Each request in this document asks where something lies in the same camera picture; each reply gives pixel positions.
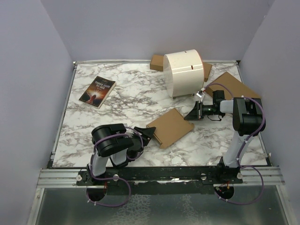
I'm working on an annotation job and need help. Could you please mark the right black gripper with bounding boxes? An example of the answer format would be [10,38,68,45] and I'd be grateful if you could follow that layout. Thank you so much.
[185,101,224,120]

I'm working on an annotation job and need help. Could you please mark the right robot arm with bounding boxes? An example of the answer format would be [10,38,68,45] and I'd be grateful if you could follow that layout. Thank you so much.
[184,90,266,184]

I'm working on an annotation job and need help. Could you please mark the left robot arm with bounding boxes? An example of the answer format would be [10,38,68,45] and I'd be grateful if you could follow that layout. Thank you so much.
[87,123,156,185]

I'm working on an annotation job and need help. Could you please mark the white cylindrical bread box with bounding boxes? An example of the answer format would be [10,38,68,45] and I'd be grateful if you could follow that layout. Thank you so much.
[163,49,204,98]

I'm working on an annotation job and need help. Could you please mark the closed brown cardboard box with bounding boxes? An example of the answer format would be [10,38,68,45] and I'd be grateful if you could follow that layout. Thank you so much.
[206,72,262,100]

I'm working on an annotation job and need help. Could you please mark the small brown box behind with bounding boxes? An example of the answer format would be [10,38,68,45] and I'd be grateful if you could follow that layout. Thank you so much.
[150,54,164,72]

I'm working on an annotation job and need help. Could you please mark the brown cardboard piece behind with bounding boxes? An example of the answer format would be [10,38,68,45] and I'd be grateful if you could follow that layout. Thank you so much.
[203,62,212,82]

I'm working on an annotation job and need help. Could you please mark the dark paperback book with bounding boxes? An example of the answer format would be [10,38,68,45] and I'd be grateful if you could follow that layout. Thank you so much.
[79,76,116,109]

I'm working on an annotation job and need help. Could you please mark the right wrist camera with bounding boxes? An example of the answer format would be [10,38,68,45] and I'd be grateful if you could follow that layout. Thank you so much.
[196,89,205,102]

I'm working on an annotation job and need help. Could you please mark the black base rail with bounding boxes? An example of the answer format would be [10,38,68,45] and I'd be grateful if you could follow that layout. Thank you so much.
[76,165,243,195]

